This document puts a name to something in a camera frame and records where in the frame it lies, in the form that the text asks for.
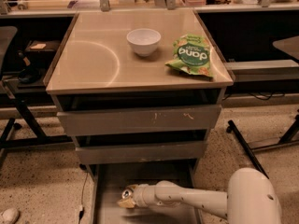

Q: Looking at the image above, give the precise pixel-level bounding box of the green dang snack bag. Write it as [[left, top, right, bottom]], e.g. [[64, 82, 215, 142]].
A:
[[165, 34, 213, 77]]

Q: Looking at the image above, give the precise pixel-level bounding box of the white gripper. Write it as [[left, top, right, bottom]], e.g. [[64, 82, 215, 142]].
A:
[[117, 184, 156, 209]]

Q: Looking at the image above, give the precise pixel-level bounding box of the redbull can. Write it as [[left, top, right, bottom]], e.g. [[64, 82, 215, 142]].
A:
[[121, 189, 134, 200]]

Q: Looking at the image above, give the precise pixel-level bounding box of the white bowl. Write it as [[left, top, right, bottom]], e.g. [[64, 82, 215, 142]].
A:
[[126, 28, 161, 57]]

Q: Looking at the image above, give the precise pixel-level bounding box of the black wheeled stand leg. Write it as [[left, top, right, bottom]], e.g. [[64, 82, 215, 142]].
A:
[[226, 120, 267, 176]]

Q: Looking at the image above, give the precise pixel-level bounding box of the top grey drawer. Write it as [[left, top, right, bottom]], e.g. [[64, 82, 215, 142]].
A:
[[57, 105, 221, 136]]

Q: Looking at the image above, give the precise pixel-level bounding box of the black desk frame left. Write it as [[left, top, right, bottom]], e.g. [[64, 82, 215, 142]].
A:
[[0, 77, 74, 170]]

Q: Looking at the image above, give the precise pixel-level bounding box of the black cable on floor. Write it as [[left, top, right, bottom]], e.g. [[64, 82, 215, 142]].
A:
[[78, 171, 90, 224]]

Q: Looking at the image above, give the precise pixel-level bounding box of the bottom open grey drawer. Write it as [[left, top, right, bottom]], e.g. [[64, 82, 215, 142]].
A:
[[90, 161, 203, 224]]

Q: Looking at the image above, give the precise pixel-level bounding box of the middle grey drawer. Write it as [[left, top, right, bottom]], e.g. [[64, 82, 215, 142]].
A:
[[76, 141, 207, 164]]

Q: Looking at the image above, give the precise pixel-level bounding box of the black box with label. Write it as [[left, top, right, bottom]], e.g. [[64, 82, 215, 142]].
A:
[[25, 40, 60, 52]]

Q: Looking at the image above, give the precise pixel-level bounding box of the black chair left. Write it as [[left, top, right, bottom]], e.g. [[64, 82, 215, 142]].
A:
[[0, 26, 18, 78]]

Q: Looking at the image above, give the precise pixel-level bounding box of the grey drawer cabinet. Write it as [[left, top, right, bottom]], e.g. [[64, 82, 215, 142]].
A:
[[43, 8, 235, 179]]

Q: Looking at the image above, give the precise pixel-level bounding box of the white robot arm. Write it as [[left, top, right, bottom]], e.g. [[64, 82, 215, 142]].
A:
[[118, 168, 282, 224]]

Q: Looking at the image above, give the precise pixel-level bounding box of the white shoe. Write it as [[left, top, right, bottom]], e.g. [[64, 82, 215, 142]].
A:
[[0, 208, 20, 224]]

